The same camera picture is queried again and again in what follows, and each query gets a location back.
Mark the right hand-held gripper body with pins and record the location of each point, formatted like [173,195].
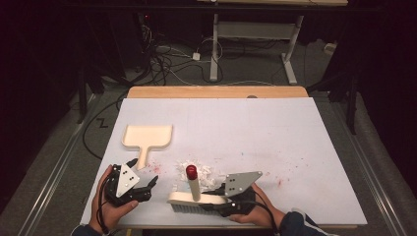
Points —
[241,182]

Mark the person's left hand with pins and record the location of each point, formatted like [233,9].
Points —
[101,213]

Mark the small white box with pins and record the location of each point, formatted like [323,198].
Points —
[329,48]

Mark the pile of white paper scraps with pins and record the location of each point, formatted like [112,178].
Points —
[205,173]

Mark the wooden table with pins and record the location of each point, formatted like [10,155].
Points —
[196,91]

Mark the white power adapter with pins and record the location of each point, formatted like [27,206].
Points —
[196,56]

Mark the cream brush with red cap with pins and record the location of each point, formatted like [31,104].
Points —
[183,197]

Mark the white board sheet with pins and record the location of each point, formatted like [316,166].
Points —
[229,124]

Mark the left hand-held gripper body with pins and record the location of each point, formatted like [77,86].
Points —
[126,180]

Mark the white desk with metal frame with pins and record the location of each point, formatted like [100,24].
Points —
[255,30]

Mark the cream plastic dustpan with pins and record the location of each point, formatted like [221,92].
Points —
[147,136]

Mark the metal floor rail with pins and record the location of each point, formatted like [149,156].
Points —
[377,193]
[49,190]

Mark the person's right hand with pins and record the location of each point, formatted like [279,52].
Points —
[262,216]

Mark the black metal stand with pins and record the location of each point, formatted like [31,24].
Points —
[351,108]
[82,98]

